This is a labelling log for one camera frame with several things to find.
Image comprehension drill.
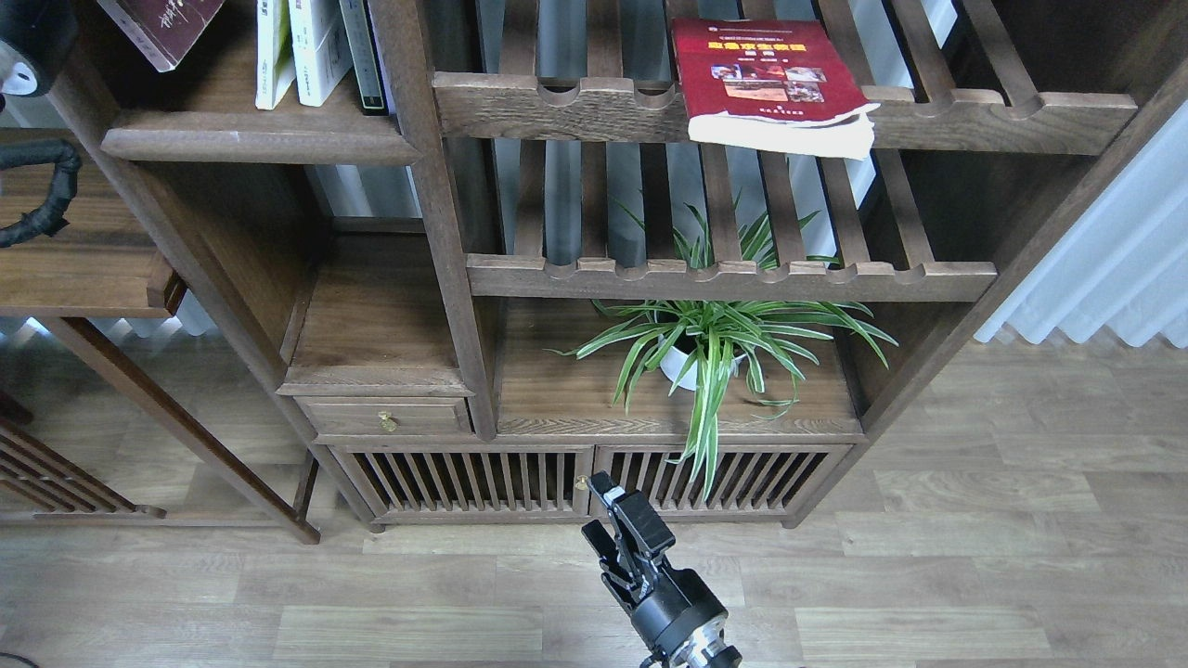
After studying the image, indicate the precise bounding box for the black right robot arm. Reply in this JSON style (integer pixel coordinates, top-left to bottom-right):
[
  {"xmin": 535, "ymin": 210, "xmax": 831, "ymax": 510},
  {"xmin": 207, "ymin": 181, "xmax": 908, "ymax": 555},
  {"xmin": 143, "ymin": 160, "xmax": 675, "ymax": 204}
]
[{"xmin": 582, "ymin": 472, "xmax": 743, "ymax": 667}]

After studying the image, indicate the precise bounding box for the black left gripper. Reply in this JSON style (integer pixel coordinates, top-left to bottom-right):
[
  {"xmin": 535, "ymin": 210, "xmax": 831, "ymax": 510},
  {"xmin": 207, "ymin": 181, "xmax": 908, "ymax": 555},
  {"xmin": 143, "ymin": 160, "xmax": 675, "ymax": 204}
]
[{"xmin": 1, "ymin": 1, "xmax": 78, "ymax": 96}]

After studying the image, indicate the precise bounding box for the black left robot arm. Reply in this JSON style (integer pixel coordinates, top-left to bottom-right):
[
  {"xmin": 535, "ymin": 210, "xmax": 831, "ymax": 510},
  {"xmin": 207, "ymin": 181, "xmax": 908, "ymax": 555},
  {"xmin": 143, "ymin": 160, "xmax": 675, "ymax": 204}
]
[{"xmin": 1, "ymin": 1, "xmax": 82, "ymax": 248}]

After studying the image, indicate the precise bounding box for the white curtain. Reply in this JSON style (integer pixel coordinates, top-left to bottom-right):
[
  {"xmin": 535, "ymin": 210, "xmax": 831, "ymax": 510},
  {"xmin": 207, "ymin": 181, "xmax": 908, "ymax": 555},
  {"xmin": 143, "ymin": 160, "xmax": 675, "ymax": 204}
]
[{"xmin": 975, "ymin": 106, "xmax": 1187, "ymax": 348}]

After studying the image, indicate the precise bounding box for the dark wooden bookshelf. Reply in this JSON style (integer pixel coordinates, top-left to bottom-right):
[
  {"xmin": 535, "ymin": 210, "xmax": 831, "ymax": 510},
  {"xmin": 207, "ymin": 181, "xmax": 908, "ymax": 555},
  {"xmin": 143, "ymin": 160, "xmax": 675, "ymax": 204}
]
[{"xmin": 51, "ymin": 1, "xmax": 1184, "ymax": 527}]

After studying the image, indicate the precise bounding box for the dark green upright book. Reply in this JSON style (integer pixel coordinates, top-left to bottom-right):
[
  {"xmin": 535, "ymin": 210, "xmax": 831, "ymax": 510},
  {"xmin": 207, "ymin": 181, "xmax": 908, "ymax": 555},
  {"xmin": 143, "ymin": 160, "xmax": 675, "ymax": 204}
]
[{"xmin": 339, "ymin": 1, "xmax": 388, "ymax": 116}]

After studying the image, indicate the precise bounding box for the dark maroon book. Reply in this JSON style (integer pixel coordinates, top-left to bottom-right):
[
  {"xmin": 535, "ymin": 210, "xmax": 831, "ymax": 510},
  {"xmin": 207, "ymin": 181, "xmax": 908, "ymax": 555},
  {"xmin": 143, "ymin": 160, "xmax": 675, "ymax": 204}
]
[{"xmin": 97, "ymin": 1, "xmax": 225, "ymax": 73}]

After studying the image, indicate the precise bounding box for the green spider plant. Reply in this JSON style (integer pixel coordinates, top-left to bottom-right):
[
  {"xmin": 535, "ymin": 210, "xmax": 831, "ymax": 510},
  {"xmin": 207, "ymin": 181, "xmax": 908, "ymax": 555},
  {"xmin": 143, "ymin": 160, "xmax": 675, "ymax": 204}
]
[{"xmin": 557, "ymin": 198, "xmax": 899, "ymax": 502}]

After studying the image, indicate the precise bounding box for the white plant pot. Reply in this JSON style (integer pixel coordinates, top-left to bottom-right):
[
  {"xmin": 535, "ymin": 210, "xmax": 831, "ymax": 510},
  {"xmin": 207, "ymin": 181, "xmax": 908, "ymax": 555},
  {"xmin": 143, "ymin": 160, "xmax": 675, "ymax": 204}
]
[{"xmin": 659, "ymin": 338, "xmax": 745, "ymax": 396}]

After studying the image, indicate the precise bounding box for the white upright book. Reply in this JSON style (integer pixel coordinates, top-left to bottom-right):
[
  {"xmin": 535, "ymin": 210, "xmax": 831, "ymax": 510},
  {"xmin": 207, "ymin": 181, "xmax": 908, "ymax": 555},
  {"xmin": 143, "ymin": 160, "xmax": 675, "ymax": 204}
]
[{"xmin": 287, "ymin": 1, "xmax": 353, "ymax": 107}]

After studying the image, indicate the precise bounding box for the yellow green book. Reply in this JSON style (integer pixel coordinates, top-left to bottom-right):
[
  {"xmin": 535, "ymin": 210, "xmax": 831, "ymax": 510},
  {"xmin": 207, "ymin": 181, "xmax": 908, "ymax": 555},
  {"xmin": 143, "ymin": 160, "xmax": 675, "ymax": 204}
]
[{"xmin": 255, "ymin": 0, "xmax": 296, "ymax": 111}]

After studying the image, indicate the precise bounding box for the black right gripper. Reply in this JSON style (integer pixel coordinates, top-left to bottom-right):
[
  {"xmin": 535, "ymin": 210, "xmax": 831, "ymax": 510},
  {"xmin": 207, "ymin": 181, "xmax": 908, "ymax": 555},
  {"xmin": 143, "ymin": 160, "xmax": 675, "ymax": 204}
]
[{"xmin": 582, "ymin": 472, "xmax": 743, "ymax": 667}]

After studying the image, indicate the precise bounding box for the red book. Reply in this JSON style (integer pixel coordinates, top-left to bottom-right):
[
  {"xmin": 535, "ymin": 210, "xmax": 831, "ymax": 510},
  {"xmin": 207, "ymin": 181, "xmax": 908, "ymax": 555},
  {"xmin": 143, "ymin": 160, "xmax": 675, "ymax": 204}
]
[{"xmin": 671, "ymin": 18, "xmax": 878, "ymax": 160}]

